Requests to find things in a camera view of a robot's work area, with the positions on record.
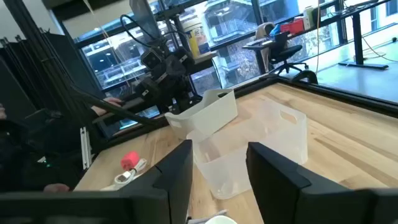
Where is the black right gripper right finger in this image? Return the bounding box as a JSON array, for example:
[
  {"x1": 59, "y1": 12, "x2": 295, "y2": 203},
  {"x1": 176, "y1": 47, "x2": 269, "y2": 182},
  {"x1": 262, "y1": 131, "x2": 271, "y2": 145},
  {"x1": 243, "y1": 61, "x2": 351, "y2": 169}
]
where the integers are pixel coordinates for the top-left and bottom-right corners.
[{"x1": 245, "y1": 142, "x2": 398, "y2": 224}]

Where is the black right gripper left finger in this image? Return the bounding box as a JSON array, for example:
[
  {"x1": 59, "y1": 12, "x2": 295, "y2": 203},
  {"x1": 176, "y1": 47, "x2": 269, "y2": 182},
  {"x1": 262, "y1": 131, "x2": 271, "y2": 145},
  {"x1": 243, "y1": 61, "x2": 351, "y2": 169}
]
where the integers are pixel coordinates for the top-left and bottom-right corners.
[{"x1": 0, "y1": 139, "x2": 194, "y2": 224}]

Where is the white usb cable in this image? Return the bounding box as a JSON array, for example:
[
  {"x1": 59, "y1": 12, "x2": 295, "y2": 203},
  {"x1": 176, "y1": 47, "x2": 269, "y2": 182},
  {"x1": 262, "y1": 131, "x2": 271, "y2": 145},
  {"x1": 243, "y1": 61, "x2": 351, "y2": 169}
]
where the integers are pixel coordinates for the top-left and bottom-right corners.
[{"x1": 101, "y1": 157, "x2": 149, "y2": 191}]

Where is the clear translucent plastic bin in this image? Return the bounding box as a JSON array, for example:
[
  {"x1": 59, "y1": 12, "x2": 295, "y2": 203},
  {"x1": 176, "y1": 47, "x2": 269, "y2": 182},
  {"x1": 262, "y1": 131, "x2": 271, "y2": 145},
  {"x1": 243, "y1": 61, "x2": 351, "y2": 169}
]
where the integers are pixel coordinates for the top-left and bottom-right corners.
[{"x1": 185, "y1": 98, "x2": 308, "y2": 200}]

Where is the pink cube charger plug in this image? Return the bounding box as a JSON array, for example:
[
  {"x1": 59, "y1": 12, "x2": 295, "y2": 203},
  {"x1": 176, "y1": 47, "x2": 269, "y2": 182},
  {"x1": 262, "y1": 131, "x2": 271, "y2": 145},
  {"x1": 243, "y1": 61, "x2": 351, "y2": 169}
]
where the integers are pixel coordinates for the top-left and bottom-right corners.
[{"x1": 120, "y1": 151, "x2": 141, "y2": 171}]

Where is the person's hand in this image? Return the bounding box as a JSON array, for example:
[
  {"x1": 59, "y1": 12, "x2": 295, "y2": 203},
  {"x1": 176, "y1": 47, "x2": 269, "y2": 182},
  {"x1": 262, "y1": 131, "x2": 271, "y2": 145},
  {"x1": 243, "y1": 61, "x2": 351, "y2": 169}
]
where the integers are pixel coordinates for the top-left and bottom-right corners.
[
  {"x1": 43, "y1": 183, "x2": 70, "y2": 194},
  {"x1": 102, "y1": 96, "x2": 124, "y2": 108}
]

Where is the yellow and white canister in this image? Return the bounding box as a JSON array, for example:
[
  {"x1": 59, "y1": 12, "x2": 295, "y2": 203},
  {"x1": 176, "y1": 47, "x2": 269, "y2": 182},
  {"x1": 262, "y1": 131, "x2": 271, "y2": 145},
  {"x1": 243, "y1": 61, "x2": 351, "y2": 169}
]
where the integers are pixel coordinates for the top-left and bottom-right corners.
[{"x1": 183, "y1": 18, "x2": 211, "y2": 58}]

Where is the white rounded object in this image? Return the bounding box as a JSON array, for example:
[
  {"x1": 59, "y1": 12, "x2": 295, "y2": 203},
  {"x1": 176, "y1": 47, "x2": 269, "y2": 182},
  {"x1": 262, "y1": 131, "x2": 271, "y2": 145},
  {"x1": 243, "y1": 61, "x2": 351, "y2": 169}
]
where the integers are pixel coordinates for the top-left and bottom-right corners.
[{"x1": 204, "y1": 215, "x2": 238, "y2": 224}]

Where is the black framed window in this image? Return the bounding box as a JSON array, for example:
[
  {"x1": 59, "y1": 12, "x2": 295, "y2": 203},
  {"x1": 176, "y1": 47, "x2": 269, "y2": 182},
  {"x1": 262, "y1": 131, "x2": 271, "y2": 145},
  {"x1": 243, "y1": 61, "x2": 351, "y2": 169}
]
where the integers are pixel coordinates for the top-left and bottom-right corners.
[{"x1": 73, "y1": 0, "x2": 398, "y2": 94}]

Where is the person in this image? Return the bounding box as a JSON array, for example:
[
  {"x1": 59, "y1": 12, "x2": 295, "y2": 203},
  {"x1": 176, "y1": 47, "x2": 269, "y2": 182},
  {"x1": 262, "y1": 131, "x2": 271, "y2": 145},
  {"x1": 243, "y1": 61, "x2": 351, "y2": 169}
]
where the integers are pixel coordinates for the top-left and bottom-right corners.
[{"x1": 0, "y1": 96, "x2": 125, "y2": 194}]

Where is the black office chair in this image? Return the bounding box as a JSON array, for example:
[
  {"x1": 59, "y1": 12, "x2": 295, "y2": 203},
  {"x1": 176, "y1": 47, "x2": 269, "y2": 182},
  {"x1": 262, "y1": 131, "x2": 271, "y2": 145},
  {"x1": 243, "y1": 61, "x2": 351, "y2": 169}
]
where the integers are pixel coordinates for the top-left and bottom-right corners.
[{"x1": 269, "y1": 30, "x2": 310, "y2": 76}]

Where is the red storage box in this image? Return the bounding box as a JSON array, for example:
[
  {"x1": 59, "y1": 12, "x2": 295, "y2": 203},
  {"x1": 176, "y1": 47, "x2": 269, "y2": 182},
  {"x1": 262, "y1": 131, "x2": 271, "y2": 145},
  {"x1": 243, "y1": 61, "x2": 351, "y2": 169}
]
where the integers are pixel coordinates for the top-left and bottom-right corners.
[{"x1": 279, "y1": 17, "x2": 305, "y2": 35}]

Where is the white box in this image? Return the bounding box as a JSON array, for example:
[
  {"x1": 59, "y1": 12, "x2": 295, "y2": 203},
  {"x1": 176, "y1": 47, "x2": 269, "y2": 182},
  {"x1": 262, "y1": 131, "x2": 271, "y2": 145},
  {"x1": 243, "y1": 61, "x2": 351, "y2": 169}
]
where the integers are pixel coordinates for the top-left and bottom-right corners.
[{"x1": 303, "y1": 5, "x2": 316, "y2": 31}]

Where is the black standing desk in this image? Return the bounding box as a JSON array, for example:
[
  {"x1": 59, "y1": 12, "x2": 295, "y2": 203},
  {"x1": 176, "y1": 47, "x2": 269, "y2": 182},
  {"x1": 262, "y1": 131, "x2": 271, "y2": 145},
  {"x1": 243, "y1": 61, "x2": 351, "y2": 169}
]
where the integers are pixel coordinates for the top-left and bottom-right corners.
[{"x1": 323, "y1": 0, "x2": 393, "y2": 70}]

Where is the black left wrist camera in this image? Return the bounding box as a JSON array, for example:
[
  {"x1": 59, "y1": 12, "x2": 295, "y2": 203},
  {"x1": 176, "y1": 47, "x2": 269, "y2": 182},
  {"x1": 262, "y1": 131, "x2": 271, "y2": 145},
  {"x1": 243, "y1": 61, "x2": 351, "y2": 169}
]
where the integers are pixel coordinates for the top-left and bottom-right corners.
[{"x1": 140, "y1": 48, "x2": 165, "y2": 71}]

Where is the white plastic handle bin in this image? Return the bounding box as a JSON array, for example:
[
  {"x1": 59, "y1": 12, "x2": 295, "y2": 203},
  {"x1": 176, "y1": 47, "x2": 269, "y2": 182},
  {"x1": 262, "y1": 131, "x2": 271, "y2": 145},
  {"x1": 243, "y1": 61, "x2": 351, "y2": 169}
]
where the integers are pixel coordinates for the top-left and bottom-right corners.
[{"x1": 164, "y1": 89, "x2": 239, "y2": 141}]

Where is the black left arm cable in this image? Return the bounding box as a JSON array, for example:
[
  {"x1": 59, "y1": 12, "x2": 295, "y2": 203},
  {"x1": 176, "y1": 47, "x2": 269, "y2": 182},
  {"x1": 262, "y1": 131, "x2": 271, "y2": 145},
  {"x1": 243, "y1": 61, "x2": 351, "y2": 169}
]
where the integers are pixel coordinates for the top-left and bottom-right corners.
[{"x1": 119, "y1": 14, "x2": 160, "y2": 48}]

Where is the white metal bracket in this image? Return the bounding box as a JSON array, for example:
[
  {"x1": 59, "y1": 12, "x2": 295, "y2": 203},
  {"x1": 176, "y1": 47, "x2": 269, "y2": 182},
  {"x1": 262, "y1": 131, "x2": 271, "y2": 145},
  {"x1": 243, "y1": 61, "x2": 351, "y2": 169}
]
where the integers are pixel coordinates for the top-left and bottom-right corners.
[{"x1": 80, "y1": 126, "x2": 93, "y2": 170}]

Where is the black table edge rail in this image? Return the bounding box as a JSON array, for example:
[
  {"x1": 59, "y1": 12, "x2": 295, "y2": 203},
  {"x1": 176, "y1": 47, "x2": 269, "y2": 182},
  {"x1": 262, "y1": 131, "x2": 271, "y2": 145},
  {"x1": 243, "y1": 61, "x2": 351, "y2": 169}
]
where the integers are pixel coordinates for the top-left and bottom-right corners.
[{"x1": 93, "y1": 74, "x2": 398, "y2": 153}]

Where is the black metal rig frame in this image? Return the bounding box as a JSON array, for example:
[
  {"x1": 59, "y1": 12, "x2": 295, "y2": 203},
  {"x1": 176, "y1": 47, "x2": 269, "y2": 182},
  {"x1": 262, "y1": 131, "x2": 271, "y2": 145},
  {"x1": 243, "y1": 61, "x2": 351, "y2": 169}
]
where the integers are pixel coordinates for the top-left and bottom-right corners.
[{"x1": 0, "y1": 0, "x2": 169, "y2": 150}]

